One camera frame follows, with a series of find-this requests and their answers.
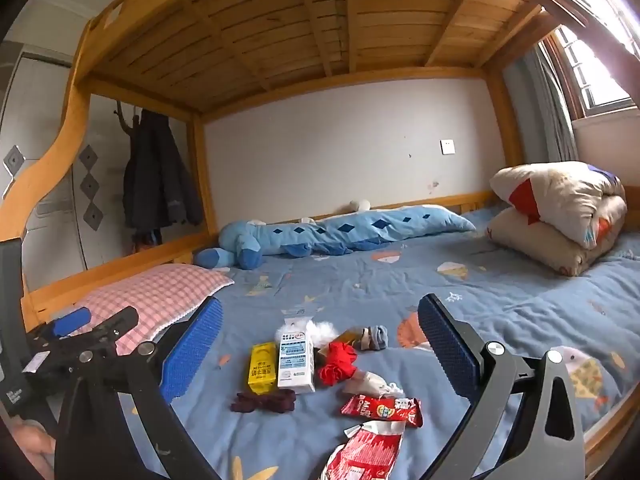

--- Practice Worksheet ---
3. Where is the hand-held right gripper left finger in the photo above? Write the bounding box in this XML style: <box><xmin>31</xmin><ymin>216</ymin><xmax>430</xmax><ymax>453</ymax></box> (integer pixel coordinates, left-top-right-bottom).
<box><xmin>54</xmin><ymin>296</ymin><xmax>224</xmax><ymax>480</ymax></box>

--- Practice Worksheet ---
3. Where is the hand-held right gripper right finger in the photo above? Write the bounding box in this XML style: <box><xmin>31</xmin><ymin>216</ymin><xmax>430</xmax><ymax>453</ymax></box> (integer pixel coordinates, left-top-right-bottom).
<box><xmin>418</xmin><ymin>294</ymin><xmax>587</xmax><ymax>480</ymax></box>

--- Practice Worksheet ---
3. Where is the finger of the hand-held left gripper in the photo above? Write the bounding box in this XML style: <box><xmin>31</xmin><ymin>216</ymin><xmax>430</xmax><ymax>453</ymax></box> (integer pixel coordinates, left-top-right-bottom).
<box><xmin>75</xmin><ymin>306</ymin><xmax>140</xmax><ymax>356</ymax></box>
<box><xmin>30</xmin><ymin>308</ymin><xmax>93</xmax><ymax>356</ymax></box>

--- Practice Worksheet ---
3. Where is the yellow box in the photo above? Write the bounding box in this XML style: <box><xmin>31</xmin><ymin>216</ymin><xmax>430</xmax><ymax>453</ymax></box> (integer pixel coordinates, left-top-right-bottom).
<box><xmin>247</xmin><ymin>342</ymin><xmax>279</xmax><ymax>395</ymax></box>

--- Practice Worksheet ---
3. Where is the white wrapper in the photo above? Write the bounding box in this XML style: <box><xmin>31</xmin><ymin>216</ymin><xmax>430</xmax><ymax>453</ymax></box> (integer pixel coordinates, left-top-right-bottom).
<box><xmin>344</xmin><ymin>371</ymin><xmax>405</xmax><ymax>398</ymax></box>

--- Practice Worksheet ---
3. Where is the small red snack wrapper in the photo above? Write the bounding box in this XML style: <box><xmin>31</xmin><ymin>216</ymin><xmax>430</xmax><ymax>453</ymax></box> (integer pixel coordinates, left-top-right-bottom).
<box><xmin>341</xmin><ymin>394</ymin><xmax>423</xmax><ymax>428</ymax></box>

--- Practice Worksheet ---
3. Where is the white and blue carton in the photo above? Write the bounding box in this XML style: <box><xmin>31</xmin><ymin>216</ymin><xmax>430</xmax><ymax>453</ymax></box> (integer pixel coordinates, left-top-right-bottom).
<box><xmin>276</xmin><ymin>317</ymin><xmax>317</xmax><ymax>394</ymax></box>

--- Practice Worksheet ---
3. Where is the large red snack bag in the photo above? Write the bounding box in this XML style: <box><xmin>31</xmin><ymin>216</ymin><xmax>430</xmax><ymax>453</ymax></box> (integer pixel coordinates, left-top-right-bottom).
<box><xmin>317</xmin><ymin>420</ymin><xmax>405</xmax><ymax>480</ymax></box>

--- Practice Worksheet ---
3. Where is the person's left hand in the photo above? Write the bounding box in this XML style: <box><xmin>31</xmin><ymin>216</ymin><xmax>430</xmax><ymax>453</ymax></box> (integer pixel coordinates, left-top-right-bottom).
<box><xmin>10</xmin><ymin>417</ymin><xmax>57</xmax><ymax>478</ymax></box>

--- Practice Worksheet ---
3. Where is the pink checked pillow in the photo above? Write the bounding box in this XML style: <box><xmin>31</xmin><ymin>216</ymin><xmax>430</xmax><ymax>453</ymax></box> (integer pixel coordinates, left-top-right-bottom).
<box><xmin>47</xmin><ymin>264</ymin><xmax>236</xmax><ymax>356</ymax></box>

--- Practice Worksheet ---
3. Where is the rolled striped sock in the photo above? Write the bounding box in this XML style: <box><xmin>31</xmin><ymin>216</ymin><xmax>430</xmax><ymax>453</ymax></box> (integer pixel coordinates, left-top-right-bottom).
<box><xmin>357</xmin><ymin>325</ymin><xmax>389</xmax><ymax>352</ymax></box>

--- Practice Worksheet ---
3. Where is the dark scrunchie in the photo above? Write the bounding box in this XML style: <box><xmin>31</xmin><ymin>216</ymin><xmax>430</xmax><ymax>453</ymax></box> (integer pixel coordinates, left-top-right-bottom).
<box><xmin>231</xmin><ymin>389</ymin><xmax>298</xmax><ymax>415</ymax></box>

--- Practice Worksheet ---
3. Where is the red cloth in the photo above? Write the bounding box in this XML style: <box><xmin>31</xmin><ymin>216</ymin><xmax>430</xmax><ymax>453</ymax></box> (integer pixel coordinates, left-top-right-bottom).
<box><xmin>317</xmin><ymin>342</ymin><xmax>360</xmax><ymax>387</ymax></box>

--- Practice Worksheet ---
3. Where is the blue printed bedsheet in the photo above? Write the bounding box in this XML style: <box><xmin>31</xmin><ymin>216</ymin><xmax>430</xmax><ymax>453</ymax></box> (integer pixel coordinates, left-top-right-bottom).
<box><xmin>112</xmin><ymin>207</ymin><xmax>640</xmax><ymax>480</ymax></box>

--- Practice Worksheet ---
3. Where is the white fluffy scrunchie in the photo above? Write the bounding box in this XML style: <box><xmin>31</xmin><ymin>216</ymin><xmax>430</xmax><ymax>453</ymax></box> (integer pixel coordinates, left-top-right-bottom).
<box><xmin>306</xmin><ymin>321</ymin><xmax>337</xmax><ymax>348</ymax></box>

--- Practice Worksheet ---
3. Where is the dark hanging jacket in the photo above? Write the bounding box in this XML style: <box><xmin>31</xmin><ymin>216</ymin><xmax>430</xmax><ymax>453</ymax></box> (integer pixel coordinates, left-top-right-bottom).
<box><xmin>122</xmin><ymin>108</ymin><xmax>205</xmax><ymax>235</ymax></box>

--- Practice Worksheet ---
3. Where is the long blue plush toy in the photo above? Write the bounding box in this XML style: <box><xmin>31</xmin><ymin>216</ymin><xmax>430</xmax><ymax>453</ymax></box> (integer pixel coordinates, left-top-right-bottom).
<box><xmin>194</xmin><ymin>205</ymin><xmax>477</xmax><ymax>270</ymax></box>

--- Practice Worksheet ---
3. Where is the cream fox pillow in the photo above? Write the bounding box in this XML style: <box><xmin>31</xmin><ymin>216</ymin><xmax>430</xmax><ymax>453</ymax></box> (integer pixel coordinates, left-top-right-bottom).
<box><xmin>487</xmin><ymin>161</ymin><xmax>628</xmax><ymax>277</ymax></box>

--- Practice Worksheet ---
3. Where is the white wardrobe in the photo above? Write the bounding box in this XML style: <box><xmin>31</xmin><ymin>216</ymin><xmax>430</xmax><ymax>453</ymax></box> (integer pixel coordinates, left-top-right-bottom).
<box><xmin>0</xmin><ymin>45</ymin><xmax>196</xmax><ymax>271</ymax></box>

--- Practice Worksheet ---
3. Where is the wooden coat rack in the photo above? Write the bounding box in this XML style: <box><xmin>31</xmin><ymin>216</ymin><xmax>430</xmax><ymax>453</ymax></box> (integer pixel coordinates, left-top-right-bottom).
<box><xmin>114</xmin><ymin>100</ymin><xmax>141</xmax><ymax>136</ymax></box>

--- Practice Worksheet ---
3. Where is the grey curtain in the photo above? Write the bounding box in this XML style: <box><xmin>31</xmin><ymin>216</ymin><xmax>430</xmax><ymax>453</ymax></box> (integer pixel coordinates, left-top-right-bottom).
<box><xmin>502</xmin><ymin>42</ymin><xmax>581</xmax><ymax>163</ymax></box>

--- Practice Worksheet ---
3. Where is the window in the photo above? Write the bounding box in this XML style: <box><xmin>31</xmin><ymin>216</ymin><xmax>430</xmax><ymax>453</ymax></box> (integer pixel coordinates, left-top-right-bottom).
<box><xmin>500</xmin><ymin>0</ymin><xmax>640</xmax><ymax>121</ymax></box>

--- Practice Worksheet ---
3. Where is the wooden bunk bed frame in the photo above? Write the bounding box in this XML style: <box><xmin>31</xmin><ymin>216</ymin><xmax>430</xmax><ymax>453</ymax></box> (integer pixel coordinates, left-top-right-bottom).
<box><xmin>0</xmin><ymin>0</ymin><xmax>640</xmax><ymax>461</ymax></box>

